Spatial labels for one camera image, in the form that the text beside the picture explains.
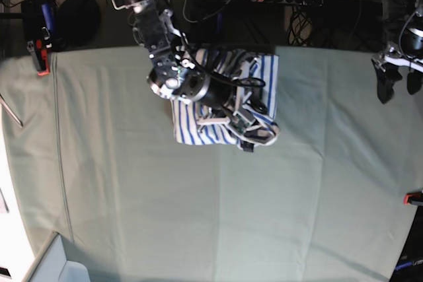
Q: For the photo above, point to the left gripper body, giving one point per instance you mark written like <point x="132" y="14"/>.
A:
<point x="391" y="55"/>

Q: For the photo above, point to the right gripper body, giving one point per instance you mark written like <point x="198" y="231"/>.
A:
<point x="226" y="86"/>

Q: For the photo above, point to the blue white striped t-shirt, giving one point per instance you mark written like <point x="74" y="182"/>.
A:
<point x="264" y="74"/>

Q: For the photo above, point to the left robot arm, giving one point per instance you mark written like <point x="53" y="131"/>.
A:
<point x="403" y="49"/>

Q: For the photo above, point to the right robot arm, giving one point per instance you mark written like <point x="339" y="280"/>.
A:
<point x="169" y="50"/>

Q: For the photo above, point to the red clamp right edge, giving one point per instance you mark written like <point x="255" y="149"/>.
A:
<point x="414" y="198"/>

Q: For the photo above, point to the green table cloth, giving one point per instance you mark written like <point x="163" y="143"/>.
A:
<point x="96" y="160"/>

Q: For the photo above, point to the black round base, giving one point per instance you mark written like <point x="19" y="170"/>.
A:
<point x="78" y="22"/>

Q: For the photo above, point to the red black clamp left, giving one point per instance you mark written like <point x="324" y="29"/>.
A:
<point x="39" y="49"/>

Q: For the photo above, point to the grey metal rod left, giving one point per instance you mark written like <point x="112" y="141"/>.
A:
<point x="10" y="112"/>

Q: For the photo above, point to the white bin bottom left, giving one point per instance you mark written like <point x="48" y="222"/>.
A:
<point x="51" y="264"/>

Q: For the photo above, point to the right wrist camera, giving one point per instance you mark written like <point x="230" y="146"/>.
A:
<point x="242" y="120"/>

